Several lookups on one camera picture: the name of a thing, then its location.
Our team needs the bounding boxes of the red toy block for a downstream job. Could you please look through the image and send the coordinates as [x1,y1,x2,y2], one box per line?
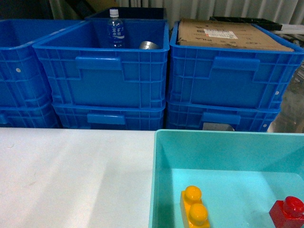
[269,196,304,228]

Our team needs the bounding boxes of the brown cardboard box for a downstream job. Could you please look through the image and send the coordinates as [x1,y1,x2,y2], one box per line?
[177,19,295,52]

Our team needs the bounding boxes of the yellow toy block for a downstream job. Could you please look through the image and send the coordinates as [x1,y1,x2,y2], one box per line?
[180,185,210,228]

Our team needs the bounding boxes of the lower right blue crate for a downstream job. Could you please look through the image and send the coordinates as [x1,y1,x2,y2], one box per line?
[166,101,281,132]

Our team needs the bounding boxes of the blue crate with cardboard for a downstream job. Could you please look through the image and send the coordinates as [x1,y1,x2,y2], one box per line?
[167,22,304,110]

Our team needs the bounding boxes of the lower middle blue crate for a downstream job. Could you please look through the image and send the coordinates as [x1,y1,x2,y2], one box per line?
[52,102,165,131]

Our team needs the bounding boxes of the silver metal can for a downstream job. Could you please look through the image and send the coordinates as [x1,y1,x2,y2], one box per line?
[139,41,160,50]

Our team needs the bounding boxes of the blue crate with bottle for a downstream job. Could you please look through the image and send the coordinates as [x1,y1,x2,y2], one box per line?
[33,19,170,109]

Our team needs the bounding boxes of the clear water bottle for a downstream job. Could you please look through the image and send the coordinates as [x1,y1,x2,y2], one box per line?
[107,9,125,48]

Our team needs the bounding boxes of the teal plastic bin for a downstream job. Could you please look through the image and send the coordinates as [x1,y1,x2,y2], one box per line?
[149,130,304,228]

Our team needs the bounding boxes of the lower left blue crate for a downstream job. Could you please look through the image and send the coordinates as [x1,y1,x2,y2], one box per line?
[0,103,62,128]

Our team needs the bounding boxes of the blue crate far left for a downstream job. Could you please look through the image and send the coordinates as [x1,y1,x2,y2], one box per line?
[0,19,80,108]

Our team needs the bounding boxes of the black tray in background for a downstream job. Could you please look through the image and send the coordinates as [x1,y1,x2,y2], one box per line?
[209,16,283,31]

